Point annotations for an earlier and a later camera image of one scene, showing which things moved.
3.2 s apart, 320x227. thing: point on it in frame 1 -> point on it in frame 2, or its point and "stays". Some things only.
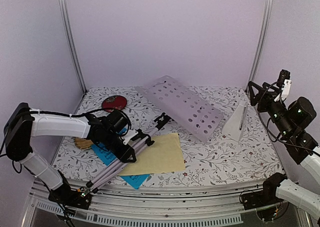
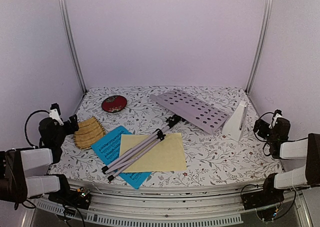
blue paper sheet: (107, 157) stays
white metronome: (234, 126) stays
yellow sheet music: (162, 155) stays
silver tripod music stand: (148, 138) -> (190, 110)
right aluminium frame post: (264, 34) stays
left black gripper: (124, 155) -> (74, 123)
